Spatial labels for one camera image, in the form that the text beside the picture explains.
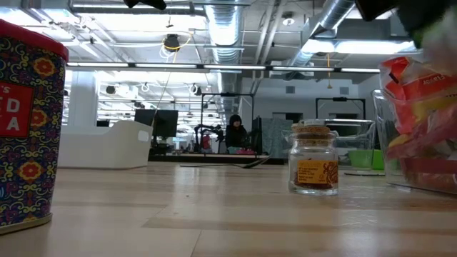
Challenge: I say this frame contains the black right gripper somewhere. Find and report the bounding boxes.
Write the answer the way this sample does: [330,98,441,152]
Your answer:
[355,0,453,36]

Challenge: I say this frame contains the red ramen noodle pack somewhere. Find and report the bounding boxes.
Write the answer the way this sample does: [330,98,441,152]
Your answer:
[379,56,457,122]
[387,106,457,190]

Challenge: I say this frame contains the clear plastic bin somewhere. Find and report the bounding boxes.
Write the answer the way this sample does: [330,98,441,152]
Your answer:
[372,89,457,196]
[283,119,376,168]

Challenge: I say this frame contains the green plastic bowl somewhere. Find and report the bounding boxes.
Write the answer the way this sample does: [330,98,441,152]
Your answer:
[348,148,386,171]

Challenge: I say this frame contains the silver metal spoon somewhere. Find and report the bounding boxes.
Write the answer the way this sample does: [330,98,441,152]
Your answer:
[343,170,386,177]

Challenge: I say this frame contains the grey fabric partition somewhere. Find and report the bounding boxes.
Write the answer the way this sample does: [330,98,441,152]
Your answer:
[261,117,294,160]

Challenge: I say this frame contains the person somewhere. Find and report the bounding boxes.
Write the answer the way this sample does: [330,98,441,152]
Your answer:
[224,114,249,149]

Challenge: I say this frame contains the dark metal spoon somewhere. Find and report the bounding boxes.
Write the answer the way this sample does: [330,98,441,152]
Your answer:
[179,156,273,169]

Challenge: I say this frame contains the black hanging ceiling device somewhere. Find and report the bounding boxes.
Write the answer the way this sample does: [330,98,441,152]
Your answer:
[163,34,181,53]

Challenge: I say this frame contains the long ceiling light bar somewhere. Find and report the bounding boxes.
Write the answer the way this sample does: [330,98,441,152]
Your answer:
[66,61,381,74]

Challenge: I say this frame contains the black computer monitor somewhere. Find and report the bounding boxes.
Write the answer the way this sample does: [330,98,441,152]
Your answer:
[153,109,179,138]
[134,109,157,129]

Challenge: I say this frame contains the white plastic bin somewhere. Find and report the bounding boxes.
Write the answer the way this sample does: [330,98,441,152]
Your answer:
[56,120,154,169]

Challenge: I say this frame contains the red lid patterned spice tin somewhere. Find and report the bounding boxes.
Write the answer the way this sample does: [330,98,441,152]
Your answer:
[0,18,70,236]

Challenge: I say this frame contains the silver spiral ceiling duct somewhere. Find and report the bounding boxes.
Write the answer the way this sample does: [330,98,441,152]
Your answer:
[205,0,247,129]
[285,0,361,69]

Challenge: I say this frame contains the yellow hanging cord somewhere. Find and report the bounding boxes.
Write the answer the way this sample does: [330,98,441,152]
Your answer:
[326,52,333,90]

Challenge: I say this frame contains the black background frame stand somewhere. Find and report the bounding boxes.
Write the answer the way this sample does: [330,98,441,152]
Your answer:
[201,92,255,149]
[315,96,366,121]

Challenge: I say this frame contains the yellow ceiling cable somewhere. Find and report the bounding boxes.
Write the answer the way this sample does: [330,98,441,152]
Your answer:
[162,31,194,51]

